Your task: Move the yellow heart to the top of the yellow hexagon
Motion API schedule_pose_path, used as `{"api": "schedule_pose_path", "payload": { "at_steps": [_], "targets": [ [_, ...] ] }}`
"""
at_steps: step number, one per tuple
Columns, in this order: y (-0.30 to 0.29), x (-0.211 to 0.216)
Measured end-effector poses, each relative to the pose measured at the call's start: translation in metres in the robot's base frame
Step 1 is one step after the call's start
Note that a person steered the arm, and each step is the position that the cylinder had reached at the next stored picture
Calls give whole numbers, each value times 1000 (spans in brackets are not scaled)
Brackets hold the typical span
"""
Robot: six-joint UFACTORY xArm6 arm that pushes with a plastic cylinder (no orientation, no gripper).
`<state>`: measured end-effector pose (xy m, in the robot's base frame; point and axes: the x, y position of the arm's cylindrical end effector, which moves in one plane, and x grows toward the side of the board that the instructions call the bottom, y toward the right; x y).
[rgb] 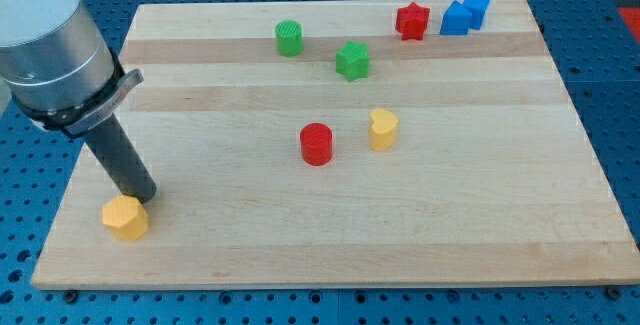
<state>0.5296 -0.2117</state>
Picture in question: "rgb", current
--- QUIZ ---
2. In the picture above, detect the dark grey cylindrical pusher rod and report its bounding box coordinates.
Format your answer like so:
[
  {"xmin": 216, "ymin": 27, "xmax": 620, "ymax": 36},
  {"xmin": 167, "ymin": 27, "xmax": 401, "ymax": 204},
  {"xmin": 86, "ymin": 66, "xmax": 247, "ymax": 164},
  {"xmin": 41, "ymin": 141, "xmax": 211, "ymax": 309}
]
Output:
[{"xmin": 84, "ymin": 115, "xmax": 157, "ymax": 203}]

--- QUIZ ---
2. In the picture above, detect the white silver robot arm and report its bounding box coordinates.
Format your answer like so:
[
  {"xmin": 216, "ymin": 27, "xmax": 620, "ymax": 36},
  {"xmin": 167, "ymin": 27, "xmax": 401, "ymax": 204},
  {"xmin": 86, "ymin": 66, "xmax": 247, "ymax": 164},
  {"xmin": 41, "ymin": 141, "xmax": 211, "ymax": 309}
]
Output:
[{"xmin": 1, "ymin": 0, "xmax": 156, "ymax": 202}]

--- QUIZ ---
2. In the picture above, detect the yellow hexagon block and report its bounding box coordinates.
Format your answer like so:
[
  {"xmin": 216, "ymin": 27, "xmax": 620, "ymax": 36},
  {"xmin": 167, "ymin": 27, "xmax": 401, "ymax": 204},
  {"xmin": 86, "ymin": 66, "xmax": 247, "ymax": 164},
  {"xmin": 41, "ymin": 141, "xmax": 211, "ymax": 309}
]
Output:
[{"xmin": 102, "ymin": 195, "xmax": 150, "ymax": 242}]

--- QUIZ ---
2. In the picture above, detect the yellow heart block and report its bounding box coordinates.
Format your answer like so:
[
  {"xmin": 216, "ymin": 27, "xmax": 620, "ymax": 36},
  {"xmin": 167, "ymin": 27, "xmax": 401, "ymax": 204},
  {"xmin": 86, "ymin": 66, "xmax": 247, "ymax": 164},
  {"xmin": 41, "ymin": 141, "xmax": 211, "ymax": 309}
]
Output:
[{"xmin": 369, "ymin": 108, "xmax": 399, "ymax": 151}]

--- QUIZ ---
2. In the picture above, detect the red cylinder block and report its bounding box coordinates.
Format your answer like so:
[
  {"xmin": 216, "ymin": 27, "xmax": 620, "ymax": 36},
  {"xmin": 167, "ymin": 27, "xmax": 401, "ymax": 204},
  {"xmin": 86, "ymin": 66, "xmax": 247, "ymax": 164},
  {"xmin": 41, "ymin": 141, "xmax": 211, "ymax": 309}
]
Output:
[{"xmin": 299, "ymin": 123, "xmax": 333, "ymax": 166}]

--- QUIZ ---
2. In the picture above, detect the green cylinder block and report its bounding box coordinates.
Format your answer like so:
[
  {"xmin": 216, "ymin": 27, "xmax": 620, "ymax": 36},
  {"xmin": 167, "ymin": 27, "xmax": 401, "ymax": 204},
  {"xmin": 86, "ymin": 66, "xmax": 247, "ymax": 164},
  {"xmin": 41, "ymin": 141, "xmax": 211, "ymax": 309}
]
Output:
[{"xmin": 275, "ymin": 20, "xmax": 304, "ymax": 57}]

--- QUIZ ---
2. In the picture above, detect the green star block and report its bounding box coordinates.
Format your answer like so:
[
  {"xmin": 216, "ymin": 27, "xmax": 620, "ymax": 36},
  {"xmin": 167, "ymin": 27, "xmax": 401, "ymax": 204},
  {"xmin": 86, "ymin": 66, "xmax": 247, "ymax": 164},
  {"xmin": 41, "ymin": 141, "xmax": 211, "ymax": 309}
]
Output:
[{"xmin": 335, "ymin": 41, "xmax": 370, "ymax": 81}]

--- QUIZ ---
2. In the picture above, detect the light wooden board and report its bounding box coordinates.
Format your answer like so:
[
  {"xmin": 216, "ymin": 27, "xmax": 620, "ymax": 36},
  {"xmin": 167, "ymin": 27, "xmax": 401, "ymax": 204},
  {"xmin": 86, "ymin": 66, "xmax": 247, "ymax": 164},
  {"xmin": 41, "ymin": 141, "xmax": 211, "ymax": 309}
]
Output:
[{"xmin": 32, "ymin": 0, "xmax": 639, "ymax": 290}]

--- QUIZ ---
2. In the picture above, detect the red star block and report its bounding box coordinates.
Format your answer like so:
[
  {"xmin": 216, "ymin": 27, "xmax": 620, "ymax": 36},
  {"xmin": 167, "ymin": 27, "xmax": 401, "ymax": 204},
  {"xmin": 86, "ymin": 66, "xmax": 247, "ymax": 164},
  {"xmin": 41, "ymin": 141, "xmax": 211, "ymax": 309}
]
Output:
[{"xmin": 395, "ymin": 2, "xmax": 430, "ymax": 41}]

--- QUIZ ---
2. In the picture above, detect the blue pentagon block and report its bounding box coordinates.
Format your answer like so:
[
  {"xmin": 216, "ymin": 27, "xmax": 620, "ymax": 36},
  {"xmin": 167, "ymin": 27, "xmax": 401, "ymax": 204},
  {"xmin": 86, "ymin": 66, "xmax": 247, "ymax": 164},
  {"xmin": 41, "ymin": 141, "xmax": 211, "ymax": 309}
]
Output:
[{"xmin": 440, "ymin": 1, "xmax": 473, "ymax": 35}]

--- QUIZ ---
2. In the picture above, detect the blue cube block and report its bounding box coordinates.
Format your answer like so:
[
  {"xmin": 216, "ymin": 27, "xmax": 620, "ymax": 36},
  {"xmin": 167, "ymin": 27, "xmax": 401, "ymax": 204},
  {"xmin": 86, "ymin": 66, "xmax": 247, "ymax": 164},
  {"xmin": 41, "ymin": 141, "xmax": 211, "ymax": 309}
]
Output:
[{"xmin": 462, "ymin": 0, "xmax": 491, "ymax": 30}]

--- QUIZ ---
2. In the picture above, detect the red object at edge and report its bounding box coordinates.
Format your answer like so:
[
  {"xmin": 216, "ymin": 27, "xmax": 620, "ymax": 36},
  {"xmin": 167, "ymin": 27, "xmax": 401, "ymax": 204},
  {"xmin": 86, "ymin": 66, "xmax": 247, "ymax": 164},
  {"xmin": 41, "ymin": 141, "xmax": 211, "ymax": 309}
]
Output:
[{"xmin": 617, "ymin": 7, "xmax": 640, "ymax": 42}]

